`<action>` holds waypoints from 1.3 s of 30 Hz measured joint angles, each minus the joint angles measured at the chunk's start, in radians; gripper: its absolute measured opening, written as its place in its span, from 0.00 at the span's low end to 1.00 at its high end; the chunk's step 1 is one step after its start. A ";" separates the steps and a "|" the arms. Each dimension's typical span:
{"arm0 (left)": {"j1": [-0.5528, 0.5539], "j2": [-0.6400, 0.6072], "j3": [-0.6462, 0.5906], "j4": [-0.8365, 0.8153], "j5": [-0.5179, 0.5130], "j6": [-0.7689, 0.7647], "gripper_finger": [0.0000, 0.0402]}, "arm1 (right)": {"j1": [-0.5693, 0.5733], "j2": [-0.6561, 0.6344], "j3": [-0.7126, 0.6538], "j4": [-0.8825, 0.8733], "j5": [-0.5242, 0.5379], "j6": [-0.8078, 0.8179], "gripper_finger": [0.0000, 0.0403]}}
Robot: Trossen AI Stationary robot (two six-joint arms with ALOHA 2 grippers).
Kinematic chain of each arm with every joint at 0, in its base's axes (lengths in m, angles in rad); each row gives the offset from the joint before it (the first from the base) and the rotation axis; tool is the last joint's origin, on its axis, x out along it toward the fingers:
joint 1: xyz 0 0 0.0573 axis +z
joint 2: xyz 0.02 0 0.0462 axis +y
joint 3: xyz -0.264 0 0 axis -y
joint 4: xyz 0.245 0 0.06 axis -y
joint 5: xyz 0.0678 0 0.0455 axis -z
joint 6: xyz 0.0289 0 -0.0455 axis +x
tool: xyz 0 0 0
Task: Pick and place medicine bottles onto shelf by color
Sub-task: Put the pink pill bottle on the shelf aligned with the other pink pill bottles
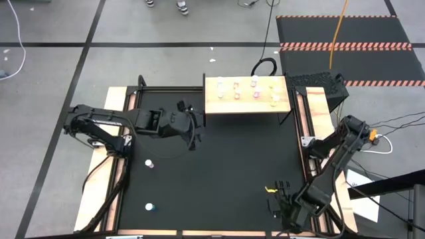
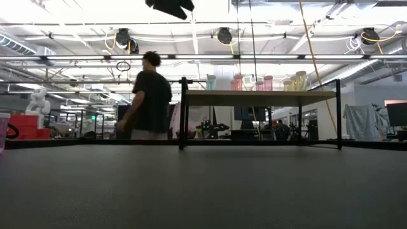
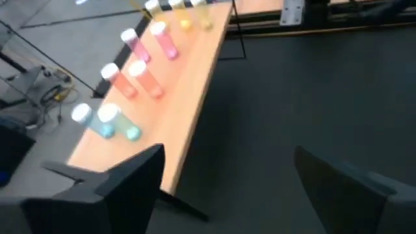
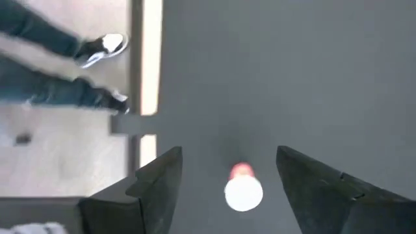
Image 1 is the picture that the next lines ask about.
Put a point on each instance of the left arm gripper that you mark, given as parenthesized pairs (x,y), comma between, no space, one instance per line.
(182,121)

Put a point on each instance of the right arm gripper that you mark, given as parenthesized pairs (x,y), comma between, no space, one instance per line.
(293,212)

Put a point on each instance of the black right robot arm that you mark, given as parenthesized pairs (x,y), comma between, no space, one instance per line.
(332,166)

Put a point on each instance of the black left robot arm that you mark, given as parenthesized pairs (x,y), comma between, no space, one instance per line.
(113,117)

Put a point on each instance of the wooden shelf black legs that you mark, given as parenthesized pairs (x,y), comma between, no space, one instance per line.
(245,107)

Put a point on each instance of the small yellow tag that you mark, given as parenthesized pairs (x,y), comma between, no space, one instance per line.
(270,190)

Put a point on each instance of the black table mat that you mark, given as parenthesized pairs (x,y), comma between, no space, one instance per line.
(216,182)

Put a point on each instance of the white paper sheet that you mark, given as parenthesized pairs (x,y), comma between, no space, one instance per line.
(368,209)

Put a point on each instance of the black beam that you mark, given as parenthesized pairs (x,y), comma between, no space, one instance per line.
(391,182)

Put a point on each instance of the orange plug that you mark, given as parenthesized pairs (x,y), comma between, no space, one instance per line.
(373,135)

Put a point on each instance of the person's shoe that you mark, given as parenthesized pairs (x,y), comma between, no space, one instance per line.
(149,2)
(182,7)

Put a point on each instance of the black perforated box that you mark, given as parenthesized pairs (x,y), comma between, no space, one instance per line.
(318,81)

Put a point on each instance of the black orange-striped floor mat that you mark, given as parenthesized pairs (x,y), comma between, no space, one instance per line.
(348,30)

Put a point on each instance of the silver metal bracket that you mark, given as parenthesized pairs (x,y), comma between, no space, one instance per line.
(124,237)
(303,237)

